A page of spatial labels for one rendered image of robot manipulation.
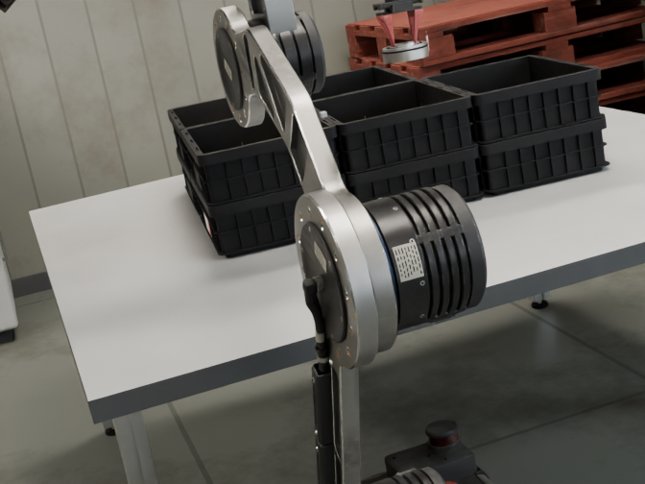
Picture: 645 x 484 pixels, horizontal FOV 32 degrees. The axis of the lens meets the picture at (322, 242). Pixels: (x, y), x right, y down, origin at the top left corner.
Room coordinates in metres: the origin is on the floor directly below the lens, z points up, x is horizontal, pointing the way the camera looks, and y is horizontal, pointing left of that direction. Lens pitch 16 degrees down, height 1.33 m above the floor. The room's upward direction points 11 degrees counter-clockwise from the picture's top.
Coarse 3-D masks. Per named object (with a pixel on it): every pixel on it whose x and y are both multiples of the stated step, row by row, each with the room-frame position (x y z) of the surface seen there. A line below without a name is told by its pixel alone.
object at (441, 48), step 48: (480, 0) 4.94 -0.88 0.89; (528, 0) 4.55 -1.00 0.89; (576, 0) 5.26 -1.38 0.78; (624, 0) 4.93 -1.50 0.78; (432, 48) 4.28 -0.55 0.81; (480, 48) 4.34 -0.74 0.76; (528, 48) 4.42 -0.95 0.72; (576, 48) 4.87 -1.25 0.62; (624, 48) 4.62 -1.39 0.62; (624, 96) 4.53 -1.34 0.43
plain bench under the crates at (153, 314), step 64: (640, 128) 2.75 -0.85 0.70; (128, 192) 3.15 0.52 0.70; (512, 192) 2.36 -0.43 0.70; (576, 192) 2.27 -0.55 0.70; (640, 192) 2.18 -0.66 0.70; (64, 256) 2.54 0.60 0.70; (128, 256) 2.43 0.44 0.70; (192, 256) 2.33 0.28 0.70; (256, 256) 2.23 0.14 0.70; (512, 256) 1.92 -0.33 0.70; (576, 256) 1.85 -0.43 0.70; (640, 256) 1.86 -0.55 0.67; (64, 320) 2.05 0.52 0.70; (128, 320) 1.97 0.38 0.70; (192, 320) 1.90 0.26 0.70; (256, 320) 1.84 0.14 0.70; (448, 320) 1.77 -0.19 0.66; (128, 384) 1.65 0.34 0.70; (192, 384) 1.65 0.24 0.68; (128, 448) 2.18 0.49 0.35
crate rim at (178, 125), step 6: (204, 102) 3.04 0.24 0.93; (210, 102) 3.04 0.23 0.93; (180, 108) 3.02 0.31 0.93; (186, 108) 3.03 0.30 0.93; (168, 114) 3.00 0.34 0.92; (174, 114) 2.91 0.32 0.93; (174, 120) 2.80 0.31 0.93; (222, 120) 2.66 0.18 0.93; (174, 126) 2.84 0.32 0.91; (180, 126) 2.69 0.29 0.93; (192, 126) 2.65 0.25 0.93
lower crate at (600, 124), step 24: (600, 120) 2.39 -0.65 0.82; (480, 144) 2.36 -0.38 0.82; (504, 144) 2.35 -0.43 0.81; (528, 144) 2.36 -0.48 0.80; (552, 144) 2.38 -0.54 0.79; (576, 144) 2.39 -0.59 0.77; (600, 144) 2.40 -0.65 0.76; (480, 168) 2.38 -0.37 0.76; (504, 168) 2.35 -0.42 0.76; (528, 168) 2.37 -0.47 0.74; (552, 168) 2.37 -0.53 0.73; (576, 168) 2.39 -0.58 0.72; (600, 168) 2.40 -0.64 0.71; (504, 192) 2.37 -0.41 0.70
